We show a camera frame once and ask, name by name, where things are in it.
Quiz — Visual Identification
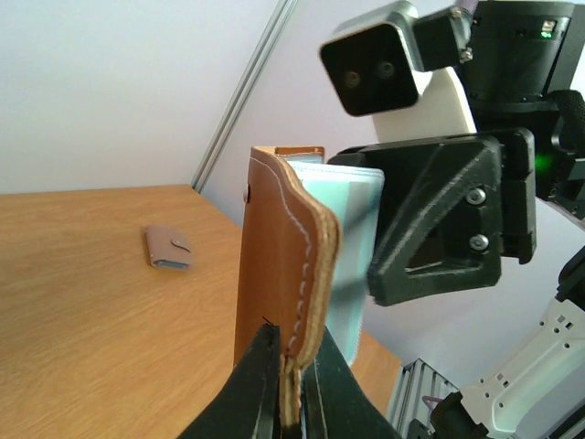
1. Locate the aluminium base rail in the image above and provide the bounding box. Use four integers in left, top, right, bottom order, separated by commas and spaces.
386, 359, 458, 438

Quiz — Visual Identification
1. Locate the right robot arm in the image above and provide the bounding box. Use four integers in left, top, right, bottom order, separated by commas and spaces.
320, 1, 584, 306

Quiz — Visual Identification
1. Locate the taupe leather card holder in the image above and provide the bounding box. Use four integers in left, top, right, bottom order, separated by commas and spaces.
144, 225, 193, 270

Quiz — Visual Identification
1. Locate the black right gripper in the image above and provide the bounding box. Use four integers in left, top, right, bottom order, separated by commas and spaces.
328, 128, 536, 306

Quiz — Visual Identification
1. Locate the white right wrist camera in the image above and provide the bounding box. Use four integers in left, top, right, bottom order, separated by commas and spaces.
319, 1, 478, 143

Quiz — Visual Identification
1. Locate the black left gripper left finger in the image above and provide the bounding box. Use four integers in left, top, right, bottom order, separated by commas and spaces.
179, 322, 281, 439

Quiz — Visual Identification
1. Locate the brown leather card holder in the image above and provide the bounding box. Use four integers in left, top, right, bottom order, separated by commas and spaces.
234, 146, 343, 438

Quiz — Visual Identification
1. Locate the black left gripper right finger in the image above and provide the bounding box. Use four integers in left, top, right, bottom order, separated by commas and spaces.
301, 332, 399, 439

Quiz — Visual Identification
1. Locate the aluminium frame post right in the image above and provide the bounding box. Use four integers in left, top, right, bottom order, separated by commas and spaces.
191, 0, 298, 193

